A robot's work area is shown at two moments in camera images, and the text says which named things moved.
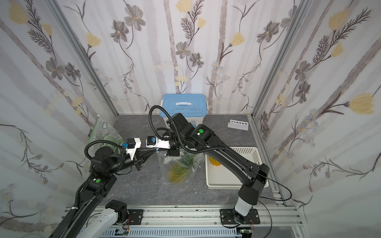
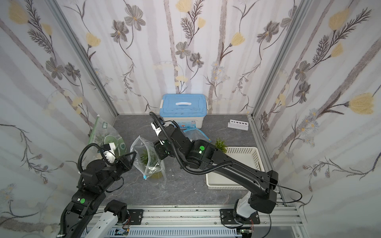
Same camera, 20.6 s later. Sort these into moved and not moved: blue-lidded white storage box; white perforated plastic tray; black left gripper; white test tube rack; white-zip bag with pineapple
Moved: white-zip bag with pineapple; black left gripper
Not moved: blue-lidded white storage box; white test tube rack; white perforated plastic tray
